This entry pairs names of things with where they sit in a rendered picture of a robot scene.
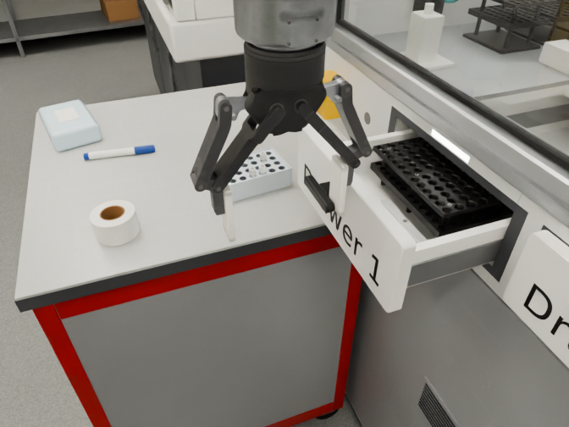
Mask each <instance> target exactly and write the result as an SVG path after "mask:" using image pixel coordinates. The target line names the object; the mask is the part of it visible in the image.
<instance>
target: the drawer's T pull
mask: <svg viewBox="0 0 569 427"><path fill-rule="evenodd" d="M304 183H305V185H306V187H307V188H308V190H309V191H310V192H311V194H312V195H313V196H314V198H315V199H316V200H317V202H318V204H319V205H320V206H321V208H322V209H323V211H324V212H325V213H332V212H333V211H334V203H333V202H332V201H331V199H330V198H329V186H330V181H328V182H324V183H320V184H318V182H317V181H316V179H315V178H314V177H313V176H312V175H307V176H305V177H304Z"/></svg>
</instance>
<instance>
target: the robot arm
mask: <svg viewBox="0 0 569 427"><path fill-rule="evenodd" d="M336 1H337V0H233V5H234V18H235V31H236V34H237V35H238V36H239V37H240V38H241V39H242V40H244V41H245V42H244V58H245V74H246V89H245V92H244V94H243V96H241V97H226V96H225V95H224V94H223V93H222V92H219V93H217V94H215V96H214V98H213V117H212V120H211V122H210V125H209V126H208V129H207V133H206V135H205V137H204V140H203V142H202V145H201V148H200V150H199V153H198V154H197V157H196V161H195V162H194V165H193V167H192V170H191V173H190V177H191V181H192V183H193V186H194V187H195V190H196V191H198V192H201V191H205V190H207V191H210V196H211V204H212V207H213V211H214V213H215V214H216V215H221V214H222V219H223V227H224V230H225V233H226V235H227V237H228V239H229V241H230V242H232V241H235V222H234V212H233V202H232V192H231V190H230V188H229V185H228V184H229V182H230V181H231V180H232V178H233V177H234V176H235V174H236V173H237V171H238V170H239V169H240V167H241V166H242V164H243V163H244V162H245V161H246V160H247V159H248V157H249V156H250V155H251V153H252V152H253V150H254V149H255V148H256V146H257V145H258V144H262V143H263V141H264V140H265V139H266V138H267V136H268V135H269V134H273V136H280V135H283V134H284V133H286V132H299V131H302V129H303V128H305V127H306V126H307V125H308V124H309V125H310V126H311V127H312V128H313V129H314V130H315V131H316V132H317V133H318V134H319V135H320V136H321V137H322V138H323V139H324V140H325V141H326V142H327V143H328V144H329V145H330V146H331V147H332V148H333V149H334V150H335V151H336V152H337V153H338V154H339V155H340V156H339V155H338V154H334V155H333V156H332V163H331V174H330V186H329V198H330V199H331V201H332V202H333V203H334V211H335V212H336V213H337V214H338V215H339V216H340V215H343V214H344V209H345V194H346V187H347V186H350V185H351V183H352V181H353V175H354V169H356V168H358V167H359V166H360V164H361V161H360V160H359V158H361V157H365V158H367V157H369V156H370V155H371V154H372V148H371V147H370V144H369V142H368V139H367V136H366V134H365V131H364V129H363V128H362V124H361V121H360V120H359V117H358V115H357V113H356V110H355V107H354V105H353V97H352V85H351V84H350V83H349V82H348V81H347V80H345V79H344V78H343V77H342V76H340V75H335V76H334V77H333V79H332V81H330V82H326V83H323V77H324V65H325V50H326V43H325V41H326V40H327V39H329V38H330V37H331V36H332V35H333V33H334V27H335V14H336ZM326 96H328V97H329V99H330V100H331V101H332V102H333V103H334V105H335V107H336V108H337V110H338V113H339V115H340V117H341V120H342V122H343V124H344V126H345V129H346V131H347V133H348V135H349V137H350V139H351V142H352V144H351V145H350V146H348V147H347V146H346V145H345V143H344V142H343V141H342V140H341V139H340V138H339V137H338V136H337V135H336V134H335V133H334V132H333V131H332V130H331V129H330V128H329V127H328V126H327V125H326V124H325V123H324V122H323V120H322V119H321V118H320V117H319V116H318V115H317V114H316V112H317V111H318V109H319V108H320V106H321V105H322V103H323V102H324V100H325V98H326ZM244 109H245V110H246V112H247V113H248V114H249V115H248V116H247V117H246V119H245V121H244V122H243V124H242V128H241V130H240V132H239V133H238V134H237V136H236V137H235V139H234V140H233V141H232V142H231V143H230V145H229V146H228V148H227V149H226V151H225V152H224V154H223V155H222V156H221V158H220V159H219V161H218V158H219V156H220V153H221V152H222V149H223V147H224V143H225V142H226V139H227V137H228V135H229V131H230V128H231V124H232V120H233V121H235V120H237V117H238V114H239V112H240V111H241V110H244ZM257 124H259V126H258V127H257Z"/></svg>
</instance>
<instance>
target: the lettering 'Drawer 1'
mask: <svg viewBox="0 0 569 427"><path fill-rule="evenodd" d="M306 168H307V170H308V171H309V174H310V175H312V174H311V171H310V169H309V168H308V167H307V166H306V164H305V168H304V177H305V176H306ZM334 216H335V224H336V229H337V230H338V229H339V227H340V221H341V219H342V218H341V217H340V218H339V221H338V224H337V213H336V212H335V211H334V213H333V217H332V213H330V220H331V222H332V223H333V221H334ZM345 228H347V229H348V230H349V232H350V235H348V233H347V232H346V231H345ZM345 233H346V235H347V236H348V237H349V239H350V240H351V241H352V234H351V229H350V228H349V226H348V225H344V226H343V237H344V239H345V242H346V244H347V245H348V246H349V247H351V245H350V244H349V243H348V242H347V240H346V238H345ZM357 240H358V239H357V238H356V240H355V247H354V254H355V255H356V247H357V244H359V245H360V246H361V247H362V244H361V243H360V242H359V241H357ZM372 257H373V258H374V259H375V260H376V261H375V266H374V271H373V276H372V275H371V273H369V275H370V277H371V278H372V279H373V281H374V283H375V284H376V286H377V287H378V282H377V281H376V280H375V278H376V274H377V268H378V259H377V258H376V257H375V256H374V255H372Z"/></svg>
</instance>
